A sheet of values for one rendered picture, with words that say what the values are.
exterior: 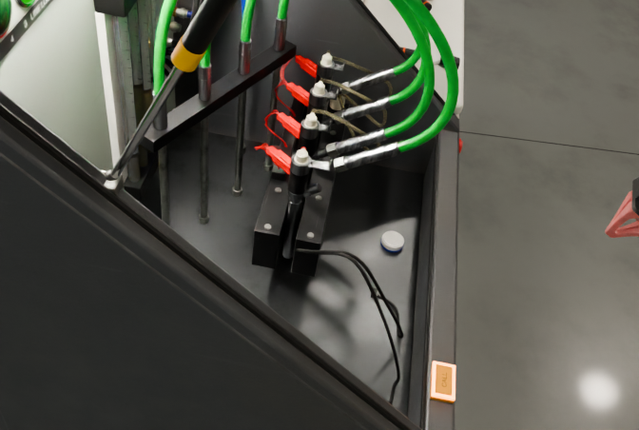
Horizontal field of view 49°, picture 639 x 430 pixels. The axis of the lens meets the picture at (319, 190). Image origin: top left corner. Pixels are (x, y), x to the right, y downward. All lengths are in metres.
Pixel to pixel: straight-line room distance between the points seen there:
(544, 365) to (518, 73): 1.53
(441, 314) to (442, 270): 0.08
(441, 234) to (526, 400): 1.11
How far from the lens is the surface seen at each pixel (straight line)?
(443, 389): 0.94
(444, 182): 1.20
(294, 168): 0.97
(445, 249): 1.10
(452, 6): 1.62
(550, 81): 3.35
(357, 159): 0.94
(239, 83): 1.08
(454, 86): 0.86
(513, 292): 2.37
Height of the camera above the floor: 1.75
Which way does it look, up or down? 45 degrees down
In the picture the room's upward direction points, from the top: 10 degrees clockwise
